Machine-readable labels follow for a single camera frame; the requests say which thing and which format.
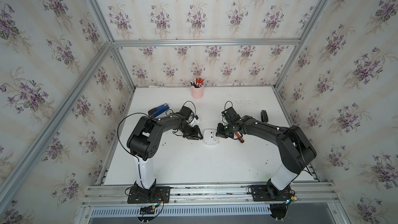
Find orange handled screwdriver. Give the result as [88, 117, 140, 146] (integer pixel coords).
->
[235, 132, 244, 143]

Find white square alarm clock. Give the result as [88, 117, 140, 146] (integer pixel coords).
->
[203, 129, 219, 146]

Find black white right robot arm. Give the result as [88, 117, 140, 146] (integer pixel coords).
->
[216, 116, 317, 191]

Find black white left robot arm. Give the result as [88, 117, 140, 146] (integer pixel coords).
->
[126, 114, 203, 193]

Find pink pen cup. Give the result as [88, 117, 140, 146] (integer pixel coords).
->
[191, 85, 204, 99]

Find small black remote device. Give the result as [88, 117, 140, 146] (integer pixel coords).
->
[261, 110, 268, 123]

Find blue black stapler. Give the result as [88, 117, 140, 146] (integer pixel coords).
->
[148, 103, 170, 118]

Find red and black pens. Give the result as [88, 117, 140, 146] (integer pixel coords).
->
[191, 78, 204, 88]

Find white ventilation grille strip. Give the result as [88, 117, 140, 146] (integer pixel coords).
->
[91, 204, 271, 218]

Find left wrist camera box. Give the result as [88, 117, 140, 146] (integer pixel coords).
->
[178, 106, 193, 122]

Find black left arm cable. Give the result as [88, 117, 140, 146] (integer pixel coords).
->
[116, 112, 150, 156]

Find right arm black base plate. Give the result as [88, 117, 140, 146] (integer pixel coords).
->
[248, 184, 295, 203]

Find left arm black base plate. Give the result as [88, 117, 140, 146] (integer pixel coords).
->
[127, 185, 171, 204]

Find aluminium front rail frame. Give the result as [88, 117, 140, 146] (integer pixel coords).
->
[82, 181, 339, 207]

